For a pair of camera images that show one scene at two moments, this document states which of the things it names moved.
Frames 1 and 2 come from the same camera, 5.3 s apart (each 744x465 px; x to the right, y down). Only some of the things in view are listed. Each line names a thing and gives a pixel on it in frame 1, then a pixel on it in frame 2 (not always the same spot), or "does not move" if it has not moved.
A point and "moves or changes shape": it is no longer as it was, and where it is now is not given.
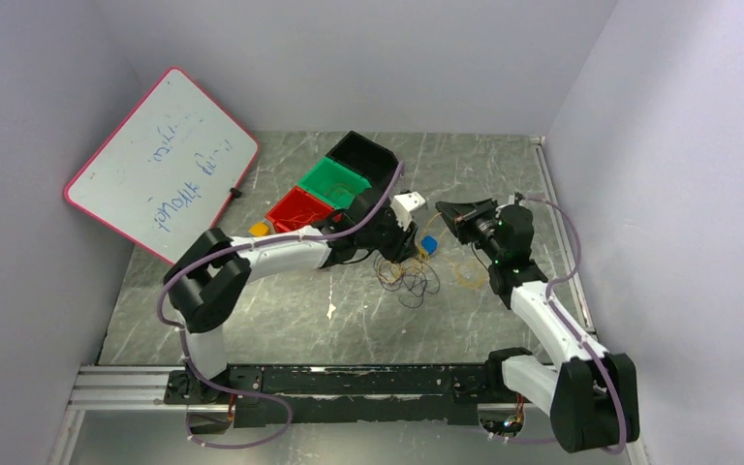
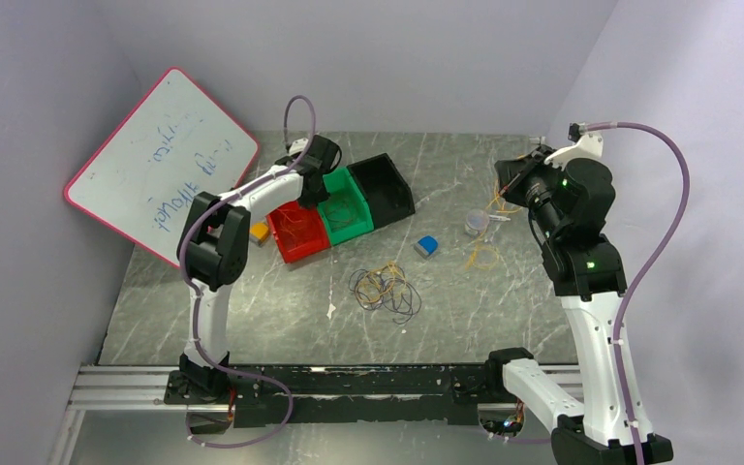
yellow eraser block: (259, 230) does not move
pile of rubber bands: (413, 277) to (389, 288)
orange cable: (337, 190) moves or changes shape
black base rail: (338, 395) does not move
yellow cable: (471, 262) moves or changes shape
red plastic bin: (296, 208) does not move
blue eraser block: (429, 243) does not move
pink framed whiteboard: (164, 176) does not move
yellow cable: (389, 272) to (372, 285)
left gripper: (404, 242) to (314, 200)
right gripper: (463, 215) to (511, 171)
